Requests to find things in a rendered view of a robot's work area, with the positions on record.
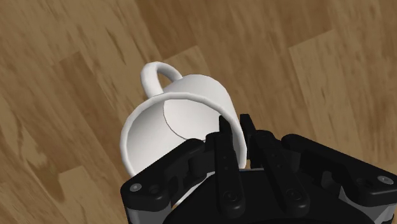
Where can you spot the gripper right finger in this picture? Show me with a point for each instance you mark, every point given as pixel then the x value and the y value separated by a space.
pixel 276 164

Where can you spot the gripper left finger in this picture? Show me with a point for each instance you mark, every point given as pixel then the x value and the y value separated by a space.
pixel 225 161

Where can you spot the white mug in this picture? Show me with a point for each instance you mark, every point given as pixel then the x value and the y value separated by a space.
pixel 186 114

